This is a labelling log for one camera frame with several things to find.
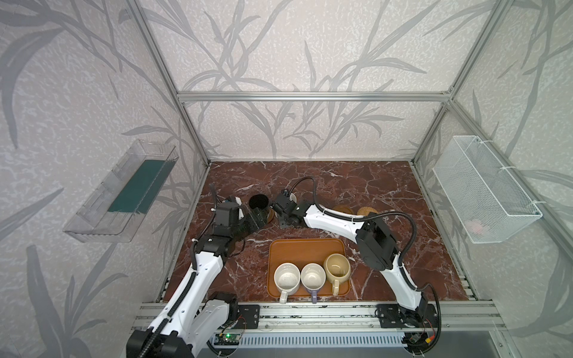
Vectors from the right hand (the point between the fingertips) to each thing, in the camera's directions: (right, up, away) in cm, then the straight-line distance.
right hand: (286, 211), depth 94 cm
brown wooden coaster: (+26, 0, +7) cm, 27 cm away
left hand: (-7, +2, -13) cm, 15 cm away
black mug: (-11, +5, -3) cm, 13 cm away
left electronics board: (-17, -38, -23) cm, 48 cm away
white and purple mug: (+11, -23, -13) cm, 29 cm away
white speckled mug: (+1, -23, -13) cm, 27 cm away
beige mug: (+20, -20, -11) cm, 30 cm away
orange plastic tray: (+7, -15, -7) cm, 18 cm away
